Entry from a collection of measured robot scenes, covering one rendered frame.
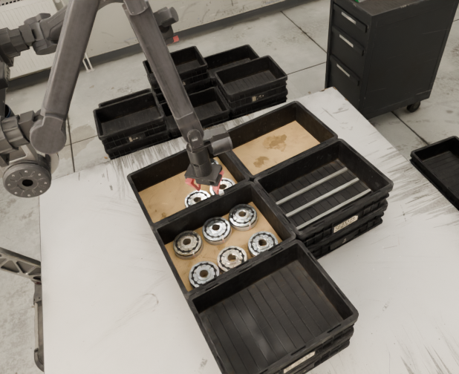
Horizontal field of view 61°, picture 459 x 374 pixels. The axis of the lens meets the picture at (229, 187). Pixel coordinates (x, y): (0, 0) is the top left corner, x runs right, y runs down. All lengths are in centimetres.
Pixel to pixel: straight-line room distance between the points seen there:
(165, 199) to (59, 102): 72
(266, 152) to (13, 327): 173
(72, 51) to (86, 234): 99
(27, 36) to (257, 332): 116
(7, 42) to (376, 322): 146
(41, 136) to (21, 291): 180
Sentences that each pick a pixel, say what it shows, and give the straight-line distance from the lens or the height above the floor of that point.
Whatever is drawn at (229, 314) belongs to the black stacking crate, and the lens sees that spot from 128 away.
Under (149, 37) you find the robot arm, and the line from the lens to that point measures 96.
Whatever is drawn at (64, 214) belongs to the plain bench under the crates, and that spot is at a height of 70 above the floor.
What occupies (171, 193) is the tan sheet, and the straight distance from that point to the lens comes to 159.
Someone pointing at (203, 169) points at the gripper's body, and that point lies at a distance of 114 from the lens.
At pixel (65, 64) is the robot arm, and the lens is 96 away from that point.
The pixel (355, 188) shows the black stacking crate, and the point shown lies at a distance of 155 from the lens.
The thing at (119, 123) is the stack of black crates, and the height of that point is 49.
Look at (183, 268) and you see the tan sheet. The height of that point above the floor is 83.
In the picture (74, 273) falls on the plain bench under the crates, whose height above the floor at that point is 70.
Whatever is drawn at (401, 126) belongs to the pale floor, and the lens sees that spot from 315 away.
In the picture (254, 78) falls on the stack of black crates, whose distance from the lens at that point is 274.
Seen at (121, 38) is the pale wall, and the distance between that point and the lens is 431.
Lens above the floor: 199
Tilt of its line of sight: 48 degrees down
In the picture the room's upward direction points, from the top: 11 degrees counter-clockwise
